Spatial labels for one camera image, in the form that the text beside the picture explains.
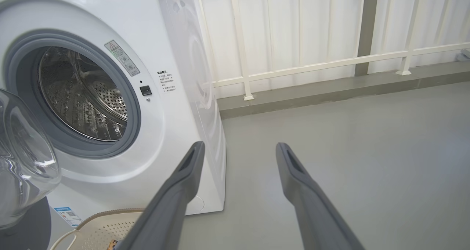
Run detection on round black glass washer door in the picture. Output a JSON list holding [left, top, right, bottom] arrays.
[[0, 88, 62, 250]]

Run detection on cream perforated laundry basket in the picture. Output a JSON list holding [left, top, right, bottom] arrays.
[[50, 208, 147, 250]]

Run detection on small printed text label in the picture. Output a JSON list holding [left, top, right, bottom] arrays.
[[157, 71, 177, 93]]

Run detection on grey warning sticker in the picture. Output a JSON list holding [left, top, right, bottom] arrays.
[[104, 40, 140, 77]]

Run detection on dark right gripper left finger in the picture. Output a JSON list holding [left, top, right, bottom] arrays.
[[114, 141, 205, 250]]

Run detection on round white filter cover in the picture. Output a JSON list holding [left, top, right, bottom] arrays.
[[185, 195, 205, 215]]

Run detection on white front-load washing machine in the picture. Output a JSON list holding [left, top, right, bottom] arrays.
[[0, 0, 227, 250]]

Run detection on blue energy label sticker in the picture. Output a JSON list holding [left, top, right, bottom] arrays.
[[54, 207, 83, 227]]

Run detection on white metal railing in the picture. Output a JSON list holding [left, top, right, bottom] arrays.
[[195, 0, 470, 101]]

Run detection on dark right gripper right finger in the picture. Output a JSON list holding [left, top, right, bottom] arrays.
[[275, 142, 366, 250]]

